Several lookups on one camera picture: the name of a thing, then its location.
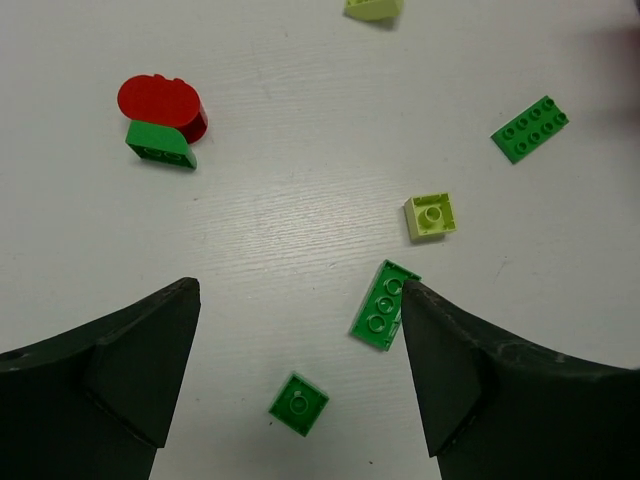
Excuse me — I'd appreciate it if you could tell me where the red oval lego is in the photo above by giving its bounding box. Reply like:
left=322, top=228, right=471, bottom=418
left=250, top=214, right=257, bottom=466
left=117, top=74, right=208, bottom=144

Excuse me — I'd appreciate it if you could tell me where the green eight-stud lego plate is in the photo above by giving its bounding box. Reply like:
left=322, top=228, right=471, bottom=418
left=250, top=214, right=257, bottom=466
left=491, top=96, right=569, bottom=164

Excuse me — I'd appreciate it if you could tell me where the light green square lego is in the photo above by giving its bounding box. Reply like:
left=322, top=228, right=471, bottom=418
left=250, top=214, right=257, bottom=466
left=403, top=192, right=457, bottom=243

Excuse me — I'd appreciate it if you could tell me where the light green sloped lego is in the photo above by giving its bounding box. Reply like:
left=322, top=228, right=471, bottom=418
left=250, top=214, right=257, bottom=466
left=344, top=0, right=404, bottom=22

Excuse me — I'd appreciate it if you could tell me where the green upturned long lego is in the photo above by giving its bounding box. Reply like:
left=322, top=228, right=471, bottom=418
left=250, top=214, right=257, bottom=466
left=350, top=260, right=422, bottom=352

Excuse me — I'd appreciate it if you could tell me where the green upturned square lego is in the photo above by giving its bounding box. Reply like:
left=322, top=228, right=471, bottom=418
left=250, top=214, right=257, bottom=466
left=268, top=372, right=329, bottom=437

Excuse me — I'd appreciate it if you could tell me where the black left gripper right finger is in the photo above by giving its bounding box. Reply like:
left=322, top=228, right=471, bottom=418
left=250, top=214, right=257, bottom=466
left=401, top=280, right=639, bottom=479

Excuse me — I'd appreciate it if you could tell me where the green curved lego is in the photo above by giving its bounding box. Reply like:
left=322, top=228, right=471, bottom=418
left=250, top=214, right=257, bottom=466
left=125, top=120, right=197, bottom=170

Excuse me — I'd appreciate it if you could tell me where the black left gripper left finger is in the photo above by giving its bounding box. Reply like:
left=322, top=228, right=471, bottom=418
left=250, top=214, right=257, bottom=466
left=1, top=277, right=201, bottom=479

